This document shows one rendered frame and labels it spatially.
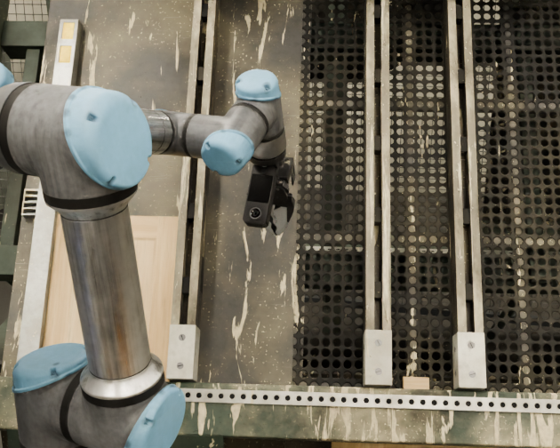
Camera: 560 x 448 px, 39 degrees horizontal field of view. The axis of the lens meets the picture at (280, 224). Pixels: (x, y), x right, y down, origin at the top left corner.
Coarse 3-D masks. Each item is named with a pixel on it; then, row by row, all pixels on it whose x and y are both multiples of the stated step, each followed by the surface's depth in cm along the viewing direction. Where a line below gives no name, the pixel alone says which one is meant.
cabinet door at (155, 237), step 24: (144, 216) 197; (168, 216) 197; (144, 240) 195; (168, 240) 195; (144, 264) 194; (168, 264) 193; (72, 288) 192; (144, 288) 192; (168, 288) 191; (48, 312) 191; (72, 312) 191; (144, 312) 190; (168, 312) 190; (48, 336) 189; (72, 336) 189; (168, 336) 188
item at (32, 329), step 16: (80, 32) 213; (64, 64) 208; (64, 80) 206; (48, 208) 196; (48, 224) 195; (32, 240) 194; (48, 240) 194; (32, 256) 193; (48, 256) 193; (32, 272) 192; (48, 272) 192; (32, 288) 191; (48, 288) 192; (32, 304) 189; (32, 320) 188; (32, 336) 187
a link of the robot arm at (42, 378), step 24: (24, 360) 117; (48, 360) 116; (72, 360) 115; (24, 384) 113; (48, 384) 112; (72, 384) 112; (24, 408) 114; (48, 408) 112; (24, 432) 116; (48, 432) 114
